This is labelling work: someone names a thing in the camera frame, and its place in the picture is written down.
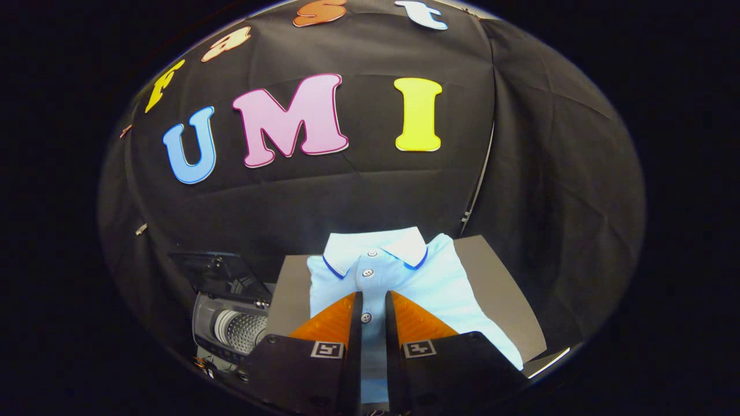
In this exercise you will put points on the grey washing machine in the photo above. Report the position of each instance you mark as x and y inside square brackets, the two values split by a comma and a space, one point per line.
[243, 332]

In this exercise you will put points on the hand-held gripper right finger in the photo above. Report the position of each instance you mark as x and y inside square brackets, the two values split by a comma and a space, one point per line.
[393, 346]

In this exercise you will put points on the transparent washing machine lid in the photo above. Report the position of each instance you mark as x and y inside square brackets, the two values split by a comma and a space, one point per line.
[217, 271]

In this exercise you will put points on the light blue polo shirt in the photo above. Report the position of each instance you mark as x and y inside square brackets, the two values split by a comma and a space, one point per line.
[439, 283]

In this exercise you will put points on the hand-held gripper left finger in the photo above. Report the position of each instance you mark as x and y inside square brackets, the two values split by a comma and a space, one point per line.
[354, 346]

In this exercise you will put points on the silver cloth clip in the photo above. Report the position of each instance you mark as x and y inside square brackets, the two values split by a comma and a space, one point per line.
[141, 229]

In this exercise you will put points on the black backdrop cloth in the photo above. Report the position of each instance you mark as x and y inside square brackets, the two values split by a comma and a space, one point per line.
[370, 196]

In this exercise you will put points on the copper cloth clip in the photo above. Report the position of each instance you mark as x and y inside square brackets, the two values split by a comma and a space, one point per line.
[125, 131]

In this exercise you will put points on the grey cabinet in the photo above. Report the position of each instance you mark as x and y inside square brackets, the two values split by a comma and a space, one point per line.
[497, 289]

